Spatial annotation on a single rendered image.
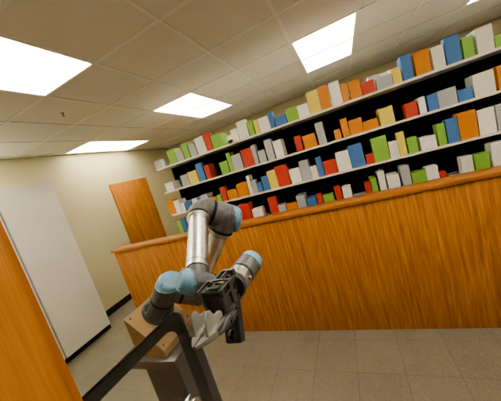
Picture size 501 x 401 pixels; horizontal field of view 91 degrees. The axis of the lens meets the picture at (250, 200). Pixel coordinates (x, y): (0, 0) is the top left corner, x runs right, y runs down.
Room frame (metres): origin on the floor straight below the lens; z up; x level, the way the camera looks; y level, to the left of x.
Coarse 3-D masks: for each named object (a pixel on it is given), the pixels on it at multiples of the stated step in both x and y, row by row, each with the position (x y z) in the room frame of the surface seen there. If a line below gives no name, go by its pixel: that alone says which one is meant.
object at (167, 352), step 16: (176, 320) 0.47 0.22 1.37; (160, 336) 0.43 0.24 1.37; (176, 336) 0.46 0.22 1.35; (144, 352) 0.40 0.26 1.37; (160, 352) 0.42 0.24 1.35; (176, 352) 0.45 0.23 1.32; (192, 352) 0.48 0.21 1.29; (112, 368) 0.36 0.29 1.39; (128, 368) 0.37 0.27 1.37; (144, 368) 0.39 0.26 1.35; (160, 368) 0.41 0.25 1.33; (176, 368) 0.44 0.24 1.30; (192, 368) 0.47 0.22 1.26; (96, 384) 0.33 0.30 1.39; (112, 384) 0.34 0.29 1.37; (128, 384) 0.36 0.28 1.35; (144, 384) 0.38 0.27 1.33; (160, 384) 0.40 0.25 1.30; (176, 384) 0.43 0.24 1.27; (192, 384) 0.46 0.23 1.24; (96, 400) 0.32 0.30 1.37; (112, 400) 0.34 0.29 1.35; (128, 400) 0.35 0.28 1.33; (144, 400) 0.37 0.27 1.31; (160, 400) 0.39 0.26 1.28; (176, 400) 0.42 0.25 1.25; (192, 400) 0.44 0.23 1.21; (208, 400) 0.48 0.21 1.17
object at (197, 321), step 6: (192, 312) 0.50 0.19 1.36; (204, 312) 0.53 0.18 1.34; (192, 318) 0.49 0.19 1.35; (198, 318) 0.51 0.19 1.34; (192, 324) 0.49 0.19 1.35; (198, 324) 0.50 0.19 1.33; (192, 330) 0.49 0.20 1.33; (198, 330) 0.49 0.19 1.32; (204, 330) 0.50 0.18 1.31; (192, 336) 0.48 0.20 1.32; (198, 336) 0.48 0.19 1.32; (192, 342) 0.47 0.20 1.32; (192, 348) 0.45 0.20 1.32
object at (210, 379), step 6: (198, 354) 1.17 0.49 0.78; (204, 354) 1.21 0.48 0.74; (204, 360) 1.19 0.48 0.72; (204, 366) 1.18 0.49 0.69; (204, 372) 1.16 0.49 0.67; (210, 372) 1.20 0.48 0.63; (210, 378) 1.19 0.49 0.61; (210, 384) 1.17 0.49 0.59; (210, 390) 1.16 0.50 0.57; (216, 390) 1.20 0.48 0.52; (216, 396) 1.18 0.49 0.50
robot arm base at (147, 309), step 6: (150, 300) 1.10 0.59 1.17; (144, 306) 1.12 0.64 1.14; (150, 306) 1.09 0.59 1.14; (156, 306) 1.07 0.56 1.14; (144, 312) 1.10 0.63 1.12; (150, 312) 1.08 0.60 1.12; (156, 312) 1.08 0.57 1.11; (162, 312) 1.08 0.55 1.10; (168, 312) 1.10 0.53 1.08; (144, 318) 1.09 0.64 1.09; (150, 318) 1.08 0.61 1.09; (156, 318) 1.08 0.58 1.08; (162, 318) 1.11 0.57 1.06; (156, 324) 1.08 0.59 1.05
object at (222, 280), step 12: (216, 276) 0.61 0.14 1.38; (240, 276) 0.63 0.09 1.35; (204, 288) 0.57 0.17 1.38; (216, 288) 0.54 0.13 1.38; (228, 288) 0.56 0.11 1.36; (240, 288) 0.63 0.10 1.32; (204, 300) 0.54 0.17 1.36; (216, 300) 0.54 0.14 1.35; (228, 300) 0.55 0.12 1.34; (228, 312) 0.54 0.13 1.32
